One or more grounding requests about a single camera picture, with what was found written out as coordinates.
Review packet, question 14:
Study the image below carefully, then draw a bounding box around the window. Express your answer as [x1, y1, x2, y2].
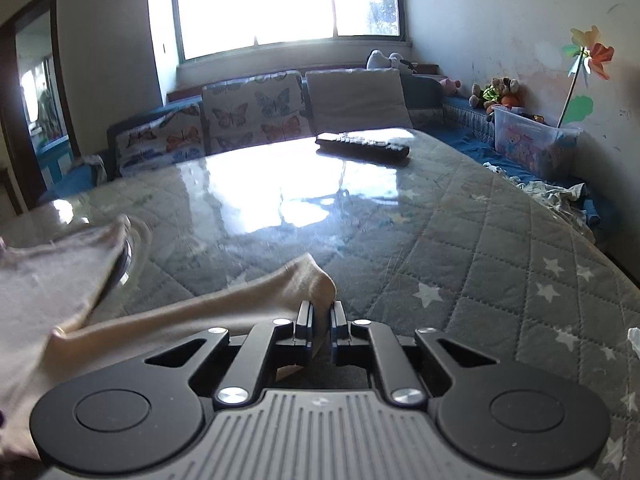
[145, 0, 416, 63]

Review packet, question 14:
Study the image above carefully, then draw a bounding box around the green plush toy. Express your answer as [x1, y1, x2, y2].
[469, 82, 501, 110]

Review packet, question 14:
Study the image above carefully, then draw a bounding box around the grey cloth on sofa arm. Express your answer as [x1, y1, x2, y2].
[80, 154, 108, 186]

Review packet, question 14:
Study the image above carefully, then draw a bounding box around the grey star quilted table cover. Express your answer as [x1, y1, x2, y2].
[0, 127, 640, 480]

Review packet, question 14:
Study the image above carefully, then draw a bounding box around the clear plastic storage box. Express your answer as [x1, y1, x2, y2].
[490, 105, 583, 181]

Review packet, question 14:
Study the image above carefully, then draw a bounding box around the black remote control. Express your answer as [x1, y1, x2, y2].
[315, 132, 411, 166]

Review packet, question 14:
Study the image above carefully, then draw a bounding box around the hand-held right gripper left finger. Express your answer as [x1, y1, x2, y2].
[144, 301, 317, 408]

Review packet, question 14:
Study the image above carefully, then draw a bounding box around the green wall sticker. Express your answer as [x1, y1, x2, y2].
[565, 95, 595, 123]

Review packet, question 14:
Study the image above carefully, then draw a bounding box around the brown teddy bear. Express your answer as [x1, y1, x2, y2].
[490, 76, 526, 110]

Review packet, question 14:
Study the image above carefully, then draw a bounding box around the beige garment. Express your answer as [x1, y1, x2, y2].
[0, 214, 337, 463]

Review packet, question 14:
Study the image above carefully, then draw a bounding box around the colourful pinwheel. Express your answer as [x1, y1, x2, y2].
[557, 25, 615, 128]

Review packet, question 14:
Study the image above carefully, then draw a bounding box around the blue cabinet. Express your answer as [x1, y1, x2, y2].
[35, 135, 71, 186]

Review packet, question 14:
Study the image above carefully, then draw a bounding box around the light crumpled cloth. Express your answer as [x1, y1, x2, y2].
[482, 160, 601, 233]

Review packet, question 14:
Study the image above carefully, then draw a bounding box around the blue sofa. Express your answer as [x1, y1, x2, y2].
[37, 72, 616, 241]

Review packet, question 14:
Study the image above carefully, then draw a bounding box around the white cushion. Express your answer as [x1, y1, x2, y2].
[305, 67, 415, 137]

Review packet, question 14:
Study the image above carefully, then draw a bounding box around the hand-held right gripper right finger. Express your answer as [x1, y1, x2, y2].
[327, 301, 496, 407]

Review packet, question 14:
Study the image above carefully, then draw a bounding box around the dark wooden door frame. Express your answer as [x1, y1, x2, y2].
[0, 0, 83, 216]

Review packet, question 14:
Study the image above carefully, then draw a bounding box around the white plush toy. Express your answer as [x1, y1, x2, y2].
[366, 49, 418, 73]

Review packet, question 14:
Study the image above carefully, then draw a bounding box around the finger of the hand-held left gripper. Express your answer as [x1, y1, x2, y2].
[112, 239, 135, 286]

